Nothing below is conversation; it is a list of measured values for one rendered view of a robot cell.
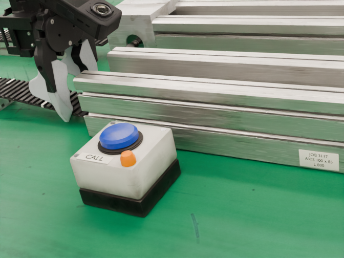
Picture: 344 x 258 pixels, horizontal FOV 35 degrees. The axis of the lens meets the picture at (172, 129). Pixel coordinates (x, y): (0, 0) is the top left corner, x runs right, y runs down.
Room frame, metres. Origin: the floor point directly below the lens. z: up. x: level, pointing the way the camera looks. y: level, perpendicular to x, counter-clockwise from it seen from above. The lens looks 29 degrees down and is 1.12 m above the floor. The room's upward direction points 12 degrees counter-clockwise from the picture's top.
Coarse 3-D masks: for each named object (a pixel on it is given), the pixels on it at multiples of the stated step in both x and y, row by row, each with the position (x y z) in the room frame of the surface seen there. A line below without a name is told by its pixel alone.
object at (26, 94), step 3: (27, 90) 0.75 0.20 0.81; (24, 93) 0.74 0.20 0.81; (27, 93) 0.74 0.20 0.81; (30, 93) 0.74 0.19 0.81; (18, 96) 0.74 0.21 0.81; (21, 96) 0.74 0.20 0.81; (24, 96) 0.73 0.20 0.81; (27, 96) 0.73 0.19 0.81; (30, 96) 0.74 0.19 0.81; (15, 99) 0.73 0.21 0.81; (18, 99) 0.73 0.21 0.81; (21, 99) 0.72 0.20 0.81; (24, 99) 0.73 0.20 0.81; (21, 102) 0.72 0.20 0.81; (24, 102) 0.72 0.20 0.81
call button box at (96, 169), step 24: (96, 144) 0.50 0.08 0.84; (144, 144) 0.48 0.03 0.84; (168, 144) 0.49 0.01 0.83; (72, 168) 0.48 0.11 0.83; (96, 168) 0.46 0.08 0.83; (120, 168) 0.44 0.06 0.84; (144, 168) 0.45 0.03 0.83; (168, 168) 0.48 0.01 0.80; (96, 192) 0.47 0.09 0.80; (120, 192) 0.45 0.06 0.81; (144, 192) 0.44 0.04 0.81; (144, 216) 0.44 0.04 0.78
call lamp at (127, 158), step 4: (124, 152) 0.45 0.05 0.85; (128, 152) 0.45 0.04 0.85; (132, 152) 0.45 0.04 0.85; (120, 156) 0.45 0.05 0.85; (124, 156) 0.44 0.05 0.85; (128, 156) 0.44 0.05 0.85; (132, 156) 0.44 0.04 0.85; (120, 160) 0.45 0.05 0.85; (124, 160) 0.44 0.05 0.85; (128, 160) 0.44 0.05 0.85; (132, 160) 0.44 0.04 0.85; (124, 164) 0.44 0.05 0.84; (128, 164) 0.44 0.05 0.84; (132, 164) 0.44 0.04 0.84
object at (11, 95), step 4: (24, 84) 0.77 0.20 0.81; (28, 84) 0.77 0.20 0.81; (16, 88) 0.76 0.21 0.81; (20, 88) 0.76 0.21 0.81; (24, 88) 0.76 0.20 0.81; (28, 88) 0.76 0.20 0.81; (12, 92) 0.75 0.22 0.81; (16, 92) 0.75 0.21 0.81; (20, 92) 0.75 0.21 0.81; (4, 96) 0.74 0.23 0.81; (8, 96) 0.74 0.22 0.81; (12, 96) 0.74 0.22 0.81; (16, 96) 0.74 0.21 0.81; (12, 100) 0.73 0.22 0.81
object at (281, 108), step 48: (144, 48) 0.68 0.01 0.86; (96, 96) 0.61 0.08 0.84; (144, 96) 0.58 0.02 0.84; (192, 96) 0.53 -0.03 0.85; (240, 96) 0.50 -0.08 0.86; (288, 96) 0.47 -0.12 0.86; (336, 96) 0.45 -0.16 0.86; (192, 144) 0.54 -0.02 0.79; (240, 144) 0.50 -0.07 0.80; (288, 144) 0.47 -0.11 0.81; (336, 144) 0.45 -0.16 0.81
